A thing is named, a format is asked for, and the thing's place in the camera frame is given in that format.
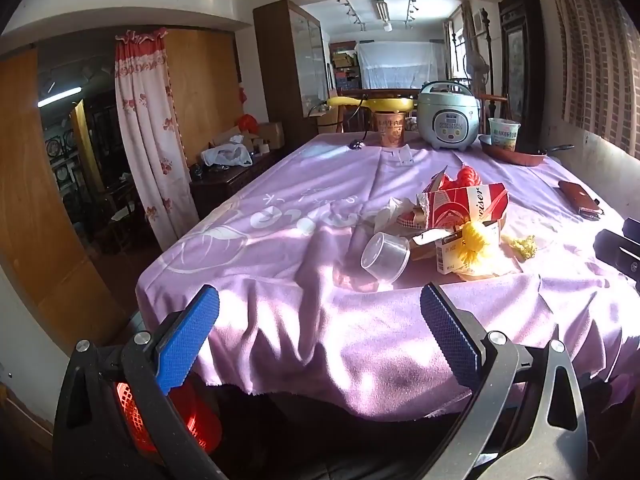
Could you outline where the standing fan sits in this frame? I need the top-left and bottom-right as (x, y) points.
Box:
(462, 52), (488, 83)

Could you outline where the red and white carton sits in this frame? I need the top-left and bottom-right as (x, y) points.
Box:
(422, 184), (510, 231)

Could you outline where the green instant noodle cup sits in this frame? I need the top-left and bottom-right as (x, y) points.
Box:
(488, 117), (522, 152)

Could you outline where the red mesh pompom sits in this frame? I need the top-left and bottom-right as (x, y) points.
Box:
(445, 165), (481, 192)

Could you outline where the white plastic bag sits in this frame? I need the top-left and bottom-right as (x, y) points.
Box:
(200, 142), (253, 168)

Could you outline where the copper frying pan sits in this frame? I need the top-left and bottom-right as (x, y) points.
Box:
(478, 134), (576, 167)

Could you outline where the yellow pompom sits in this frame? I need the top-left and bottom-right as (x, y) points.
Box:
(460, 221), (493, 266)

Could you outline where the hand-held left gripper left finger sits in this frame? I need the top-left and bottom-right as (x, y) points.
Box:
(52, 284), (226, 480)

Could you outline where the cardboard box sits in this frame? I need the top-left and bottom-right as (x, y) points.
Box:
(257, 121), (285, 150)

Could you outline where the purple printed tablecloth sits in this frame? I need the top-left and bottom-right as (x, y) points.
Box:
(135, 130), (640, 423)

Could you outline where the brown checked window curtain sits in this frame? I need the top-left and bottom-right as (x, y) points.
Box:
(542, 0), (640, 156)

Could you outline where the red plastic mesh basket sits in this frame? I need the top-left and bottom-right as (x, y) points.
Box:
(112, 380), (223, 466)

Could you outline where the dark wooden framed panel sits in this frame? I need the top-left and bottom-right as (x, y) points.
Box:
(499, 0), (546, 153)

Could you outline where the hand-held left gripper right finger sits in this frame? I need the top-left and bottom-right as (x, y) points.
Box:
(415, 281), (588, 480)

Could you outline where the white dust sheet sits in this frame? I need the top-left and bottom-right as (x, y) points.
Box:
(355, 40), (446, 90)

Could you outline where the copper instant noodle cup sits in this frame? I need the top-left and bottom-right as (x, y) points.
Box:
(374, 111), (406, 148)

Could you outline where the shelf with boxes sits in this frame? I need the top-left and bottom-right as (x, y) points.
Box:
(329, 40), (362, 92)

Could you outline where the white red floral curtain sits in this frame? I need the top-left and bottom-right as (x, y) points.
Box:
(114, 27), (193, 251)

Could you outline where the dark wooden sideboard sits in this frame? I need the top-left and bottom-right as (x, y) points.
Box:
(189, 147), (291, 221)

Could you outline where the wooden glass-door cabinet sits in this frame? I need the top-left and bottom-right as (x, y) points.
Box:
(253, 0), (331, 136)

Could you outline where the small white box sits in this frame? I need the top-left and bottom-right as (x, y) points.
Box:
(434, 234), (471, 275)

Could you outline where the fluorescent tube light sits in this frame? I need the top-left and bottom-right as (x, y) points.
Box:
(37, 87), (83, 108)

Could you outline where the small yellow crumpled scrap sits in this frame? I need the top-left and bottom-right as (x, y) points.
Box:
(507, 235), (537, 261)

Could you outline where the brown leather case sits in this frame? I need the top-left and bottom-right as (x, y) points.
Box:
(558, 180), (606, 221)

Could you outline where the pale blue rice cooker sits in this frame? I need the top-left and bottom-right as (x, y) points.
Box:
(417, 81), (482, 151)

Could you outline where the clear plastic cup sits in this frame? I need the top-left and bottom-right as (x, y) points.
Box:
(361, 232), (412, 284)

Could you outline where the wooden partition panel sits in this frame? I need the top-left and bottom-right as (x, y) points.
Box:
(0, 50), (126, 346)
(165, 27), (246, 166)

